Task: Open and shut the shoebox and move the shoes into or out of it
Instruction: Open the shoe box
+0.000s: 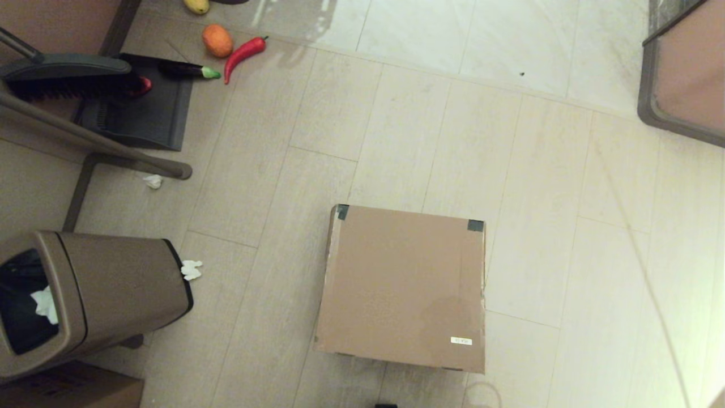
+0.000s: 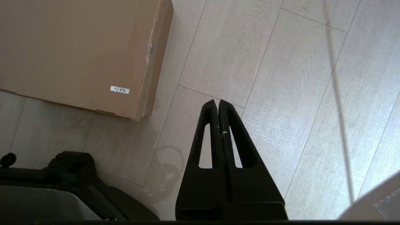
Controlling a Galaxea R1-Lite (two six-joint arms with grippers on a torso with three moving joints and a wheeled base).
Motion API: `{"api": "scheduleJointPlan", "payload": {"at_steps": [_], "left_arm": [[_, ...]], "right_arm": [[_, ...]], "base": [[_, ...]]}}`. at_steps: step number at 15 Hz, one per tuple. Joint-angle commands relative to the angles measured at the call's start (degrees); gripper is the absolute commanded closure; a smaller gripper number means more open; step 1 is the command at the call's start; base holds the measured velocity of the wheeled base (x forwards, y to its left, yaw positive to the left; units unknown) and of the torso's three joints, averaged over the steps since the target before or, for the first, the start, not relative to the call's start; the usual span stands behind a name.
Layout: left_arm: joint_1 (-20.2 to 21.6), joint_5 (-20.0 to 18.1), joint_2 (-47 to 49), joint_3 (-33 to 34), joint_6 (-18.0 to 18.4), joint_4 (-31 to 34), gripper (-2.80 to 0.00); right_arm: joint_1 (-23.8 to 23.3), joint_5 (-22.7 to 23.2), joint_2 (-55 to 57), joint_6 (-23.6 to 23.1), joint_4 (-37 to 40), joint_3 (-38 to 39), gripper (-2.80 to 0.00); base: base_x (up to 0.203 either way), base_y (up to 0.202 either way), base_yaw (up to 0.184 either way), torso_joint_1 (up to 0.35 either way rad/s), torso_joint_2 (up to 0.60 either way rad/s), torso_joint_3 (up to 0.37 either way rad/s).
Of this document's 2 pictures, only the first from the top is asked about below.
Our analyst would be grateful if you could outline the grey broom with black bristles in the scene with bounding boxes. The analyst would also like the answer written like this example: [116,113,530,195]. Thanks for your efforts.
[0,27,143,104]

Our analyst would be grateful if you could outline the black bin liner bag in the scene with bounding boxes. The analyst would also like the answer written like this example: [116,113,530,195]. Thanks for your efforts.
[0,248,61,356]

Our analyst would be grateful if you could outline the brown board with grey frame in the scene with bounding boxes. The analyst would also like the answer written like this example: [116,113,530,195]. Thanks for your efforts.
[637,0,725,149]

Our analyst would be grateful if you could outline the brown cardboard carton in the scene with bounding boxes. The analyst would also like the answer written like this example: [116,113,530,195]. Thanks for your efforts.
[0,360,145,408]

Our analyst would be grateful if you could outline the brown plastic trash bin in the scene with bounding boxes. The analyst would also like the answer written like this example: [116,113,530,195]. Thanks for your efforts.
[0,230,194,381]

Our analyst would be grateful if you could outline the brown wooden furniture panel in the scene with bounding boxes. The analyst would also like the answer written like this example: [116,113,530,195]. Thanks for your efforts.
[0,0,142,57]

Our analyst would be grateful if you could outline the orange toy fruit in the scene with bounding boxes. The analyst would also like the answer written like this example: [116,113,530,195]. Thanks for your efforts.
[202,24,234,58]

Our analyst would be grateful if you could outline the purple toy eggplant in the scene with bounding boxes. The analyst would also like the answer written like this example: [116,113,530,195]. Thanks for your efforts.
[157,60,221,80]

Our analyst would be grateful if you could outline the brown cardboard shoe box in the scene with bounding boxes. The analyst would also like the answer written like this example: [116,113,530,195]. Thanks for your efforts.
[313,204,487,375]

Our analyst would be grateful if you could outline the grey-brown metal furniture frame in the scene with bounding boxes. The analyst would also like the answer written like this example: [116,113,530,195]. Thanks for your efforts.
[0,90,193,233]

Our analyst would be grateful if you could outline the dark grey dustpan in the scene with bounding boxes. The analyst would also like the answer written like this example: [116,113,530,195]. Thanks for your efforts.
[74,53,194,152]

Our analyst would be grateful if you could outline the red toy chili pepper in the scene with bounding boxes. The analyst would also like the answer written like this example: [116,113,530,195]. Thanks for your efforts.
[224,36,269,85]

